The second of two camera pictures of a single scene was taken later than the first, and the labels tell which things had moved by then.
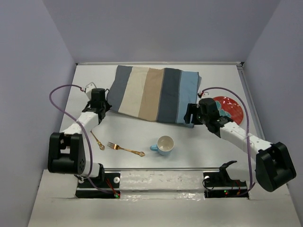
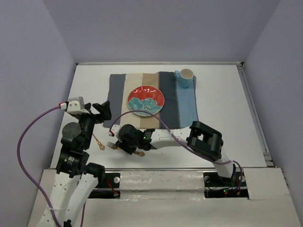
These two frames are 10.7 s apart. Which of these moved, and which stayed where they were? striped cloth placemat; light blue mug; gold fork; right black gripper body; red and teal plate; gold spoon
Moved: light blue mug; red and teal plate; right black gripper body; striped cloth placemat
Stayed: gold spoon; gold fork
